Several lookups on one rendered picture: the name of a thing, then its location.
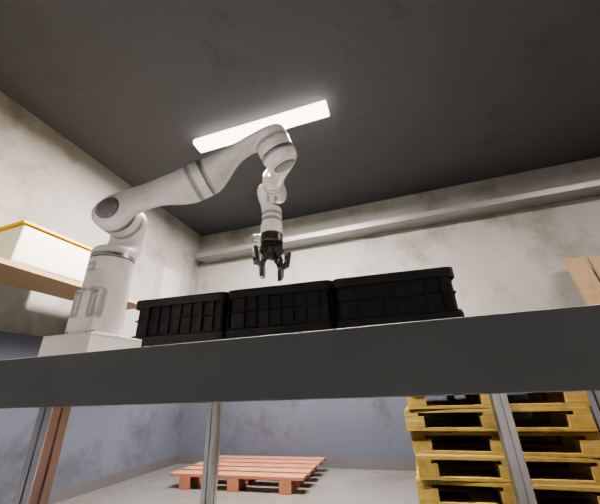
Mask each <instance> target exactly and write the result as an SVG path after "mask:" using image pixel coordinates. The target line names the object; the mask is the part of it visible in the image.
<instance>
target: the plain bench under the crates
mask: <svg viewBox="0 0 600 504"><path fill-rule="evenodd" d="M575 391H586V393H587V396H588V399H589V401H590V404H591V407H592V409H593V412H594V414H595V417H596V420H597V422H598V425H599V428H600V304H596V305H585V306H575V307H564V308H553V309H543V310H532V311H521V312H510V313H500V314H489V315H478V316H468V317H457V318H446V319H435V320H425V321H414V322H403V323H393V324H382V325H371V326H360V327H350V328H339V329H328V330H318V331H307V332H296V333H285V334H275V335H264V336H253V337H243V338H232V339H221V340H210V341H200V342H189V343H178V344H168V345H157V346H146V347H135V348H125V349H114V350H103V351H93V352H82V353H71V354H60V355H50V356H39V357H28V358H18V359H7V360H0V409H15V408H39V411H38V415H37V418H36V422H35V425H34V429H33V433H32V436H31V440H30V443H29V447H28V450H27V454H26V457H25V461H24V465H23V468H22V472H21V475H20V479H19V482H18V486H17V490H16V493H15V497H14V500H13V504H48V501H49V496H50V492H51V488H52V484H53V480H54V476H55V472H56V468H57V464H58V459H59V455H60V451H61V447H62V443H63V439H64V435H65V431H66V426H67V422H68V418H69V414H70V410H71V407H81V406H114V405H147V404H180V403H208V410H207V422H206V435H205V447H204V460H203V473H202V485H201V498H200V504H216V500H217V484H218V468H219V452H220V435H221V419H222V403H223V402H246V401H278V400H311V399H344V398H377V397H410V396H443V395H476V394H488V395H489V398H490V402H491V406H492V410H493V414H494V418H495V421H496V425H497V429H498V433H499V437H500V441H501V444H502V448H503V452H504V456H505V460H506V464H507V467H508V471H509V475H510V479H511V483H512V487H513V491H514V494H515V498H516V502H517V504H537V500H536V497H535V493H534V490H533V486H532V482H531V479H530V475H529V472H528V468H527V465H526V461H525V458H524V454H523V451H522V447H521V444H520V440H519V437H518V433H517V429H516V426H515V422H514V419H513V415H512V412H511V408H510V405H509V401H508V398H507V394H509V393H542V392H575Z"/></svg>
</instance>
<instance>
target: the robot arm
mask: <svg viewBox="0 0 600 504"><path fill-rule="evenodd" d="M254 153H258V155H259V157H260V158H261V160H262V162H263V164H264V166H265V167H266V168H267V169H266V171H265V172H264V174H263V180H262V184H261V185H259V187H258V189H257V195H258V199H259V202H260V205H261V210H262V223H261V234H254V235H253V236H252V241H253V242H257V243H261V245H260V246H257V245H256V244H255V245H254V246H253V247H252V248H251V251H252V258H253V264H254V265H258V266H259V276H260V278H261V279H263V278H265V266H264V265H265V263H266V261H267V260H272V261H274V263H275V265H276V266H277V268H278V281H279V282H280V281H282V279H283V278H284V270H286V269H287V268H289V265H290V259H291V252H288V253H287V252H285V251H284V250H283V226H282V210H281V208H280V207H279V206H277V205H274V204H275V203H276V204H281V203H283V202H284V201H285V200H286V197H287V191H286V188H285V185H284V180H285V178H286V177H287V175H288V174H289V172H290V170H291V169H292V167H293V165H294V164H295V162H296V159H297V152H296V149H295V147H294V145H293V143H292V141H291V139H290V137H289V136H288V134H287V132H286V130H285V129H284V127H283V126H282V125H280V124H271V125H268V126H266V127H263V128H261V129H259V130H258V131H256V132H254V133H252V134H250V135H249V136H247V137H245V138H243V139H241V140H240V141H238V142H236V143H234V144H233V145H231V146H229V147H227V148H225V149H222V150H220V151H218V152H216V153H214V154H212V155H209V156H207V157H205V158H202V159H200V160H197V161H195V162H192V163H190V164H188V165H186V166H184V167H182V168H180V169H178V170H176V171H174V172H171V173H169V174H167V175H164V176H162V177H159V178H157V179H155V180H152V181H150V182H147V183H145V184H142V185H139V186H136V187H133V188H130V189H127V190H124V191H121V192H118V193H115V194H112V195H110V196H108V197H106V198H104V199H102V200H101V201H99V202H98V203H97V204H96V205H95V206H94V208H93V210H92V212H91V218H92V220H93V222H94V223H95V224H96V225H97V226H98V227H100V228H101V229H102V230H104V231H105V232H106V233H108V234H109V235H110V238H109V241H108V244H103V245H98V246H95V247H94V248H93V249H92V251H91V254H90V258H89V262H88V265H87V269H86V273H85V277H84V280H83V284H82V288H81V290H77V291H76V293H75V297H74V301H73V304H72V308H71V312H70V315H69V319H68V323H67V326H66V330H65V334H70V333H79V332H87V331H90V330H95V332H101V333H107V334H112V335H118V336H121V334H122V329H123V324H124V319H125V313H126V308H127V303H128V298H129V293H130V288H131V283H132V278H133V273H134V268H135V263H136V260H137V259H138V257H139V256H140V254H141V252H142V248H143V244H144V240H145V236H146V232H147V225H148V223H147V218H146V216H145V215H144V213H143V212H144V211H147V210H149V209H152V208H155V207H158V206H165V205H185V204H194V203H197V202H200V201H203V200H205V199H207V198H209V197H211V196H213V194H214V195H215V194H217V193H219V192H220V191H221V190H222V189H223V188H224V187H225V186H226V184H227V183H228V181H229V180H230V178H231V176H232V175H233V173H234V171H235V170H236V168H237V167H238V166H239V165H240V163H241V162H242V161H243V160H245V159H246V158H248V157H249V156H251V155H252V154H254ZM271 203H274V204H271ZM259 250H260V251H261V253H262V258H261V260H260V258H259ZM281 255H283V258H284V263H283V259H282V256H281Z"/></svg>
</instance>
